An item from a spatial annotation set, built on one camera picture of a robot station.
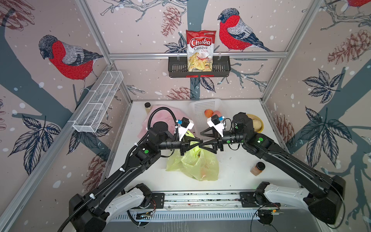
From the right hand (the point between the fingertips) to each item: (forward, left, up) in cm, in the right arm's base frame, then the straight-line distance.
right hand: (201, 139), depth 64 cm
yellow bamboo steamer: (+34, -40, -26) cm, 58 cm away
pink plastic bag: (+39, +25, -31) cm, 56 cm away
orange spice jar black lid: (-5, -31, -23) cm, 39 cm away
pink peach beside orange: (+38, -13, -25) cm, 47 cm away
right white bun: (+27, -40, -24) cm, 54 cm away
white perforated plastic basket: (+41, +2, -27) cm, 49 cm away
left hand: (-2, -1, +2) cm, 3 cm away
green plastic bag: (-9, 0, -5) cm, 10 cm away
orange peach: (+37, -7, -25) cm, 45 cm away
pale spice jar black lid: (+38, +39, -22) cm, 59 cm away
